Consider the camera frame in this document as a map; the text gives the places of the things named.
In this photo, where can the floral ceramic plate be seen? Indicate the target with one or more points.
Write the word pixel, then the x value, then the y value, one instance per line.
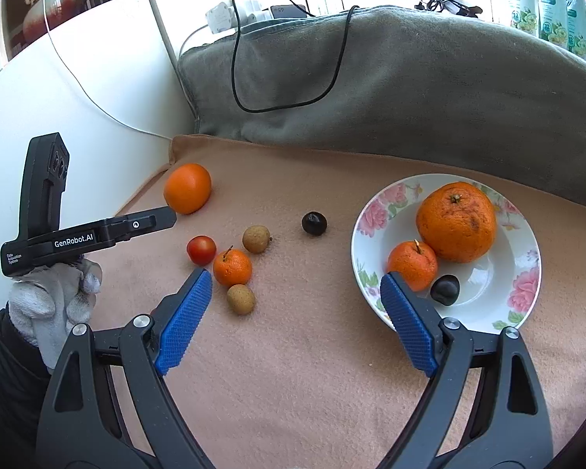
pixel 497 290

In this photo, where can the dark plum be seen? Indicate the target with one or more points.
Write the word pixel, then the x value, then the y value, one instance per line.
pixel 314 223
pixel 445 290

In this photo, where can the grey folded blanket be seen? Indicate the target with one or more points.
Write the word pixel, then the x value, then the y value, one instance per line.
pixel 389 81

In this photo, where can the left gloved hand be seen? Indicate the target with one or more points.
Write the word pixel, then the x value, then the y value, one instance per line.
pixel 45 304

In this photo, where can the rough large orange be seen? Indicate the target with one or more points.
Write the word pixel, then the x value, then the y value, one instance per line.
pixel 458 222

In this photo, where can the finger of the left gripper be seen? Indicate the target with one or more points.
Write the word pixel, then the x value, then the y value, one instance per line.
pixel 124 228

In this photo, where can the brown longan fruit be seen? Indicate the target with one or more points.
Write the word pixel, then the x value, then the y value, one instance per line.
pixel 241 299
pixel 256 239

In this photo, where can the white power strip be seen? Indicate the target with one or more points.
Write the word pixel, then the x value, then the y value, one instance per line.
pixel 225 16

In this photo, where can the smooth large orange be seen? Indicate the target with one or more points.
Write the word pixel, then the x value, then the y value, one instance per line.
pixel 188 188

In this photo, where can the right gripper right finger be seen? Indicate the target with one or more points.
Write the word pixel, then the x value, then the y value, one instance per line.
pixel 508 426

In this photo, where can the pink table blanket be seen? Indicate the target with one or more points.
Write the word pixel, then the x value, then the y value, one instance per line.
pixel 313 378

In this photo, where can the black power adapter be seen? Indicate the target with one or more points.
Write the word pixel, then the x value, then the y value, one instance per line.
pixel 287 11

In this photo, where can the black camera module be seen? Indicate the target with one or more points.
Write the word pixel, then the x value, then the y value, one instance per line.
pixel 43 183

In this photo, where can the red cherry tomato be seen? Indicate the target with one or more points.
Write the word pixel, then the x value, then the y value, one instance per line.
pixel 201 250

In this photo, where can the small mandarin with stem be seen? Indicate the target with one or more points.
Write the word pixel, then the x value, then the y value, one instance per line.
pixel 232 267

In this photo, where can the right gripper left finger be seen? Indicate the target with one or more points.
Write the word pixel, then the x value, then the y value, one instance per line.
pixel 81 423

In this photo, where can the small round mandarin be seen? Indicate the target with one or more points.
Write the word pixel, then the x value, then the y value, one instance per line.
pixel 415 262

